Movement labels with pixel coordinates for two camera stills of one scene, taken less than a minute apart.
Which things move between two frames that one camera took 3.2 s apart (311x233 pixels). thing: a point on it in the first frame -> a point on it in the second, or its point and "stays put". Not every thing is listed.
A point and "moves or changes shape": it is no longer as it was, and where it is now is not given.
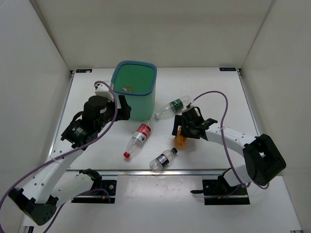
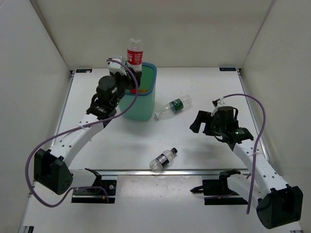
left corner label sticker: x=83 y=71 stays put
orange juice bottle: x=128 y=89 moves or changes shape
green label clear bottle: x=173 y=108 stays put
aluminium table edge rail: x=106 y=171 stays put
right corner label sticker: x=228 y=69 stays put
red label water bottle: x=143 y=131 -> x=135 y=55
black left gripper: x=124 y=112 -> x=129 y=81
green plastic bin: x=135 y=81 stays put
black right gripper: x=181 y=120 -> x=204 y=117
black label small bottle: x=156 y=165 stays put
